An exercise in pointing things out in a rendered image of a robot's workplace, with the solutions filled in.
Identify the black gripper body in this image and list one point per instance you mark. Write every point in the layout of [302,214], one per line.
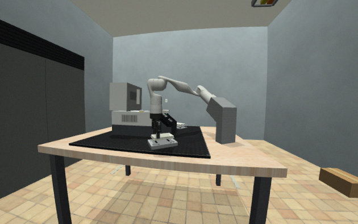
[156,117]

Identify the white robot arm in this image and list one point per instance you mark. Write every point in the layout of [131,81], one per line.
[160,83]

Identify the white thermal cycler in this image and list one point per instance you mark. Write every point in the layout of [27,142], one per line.
[130,119]

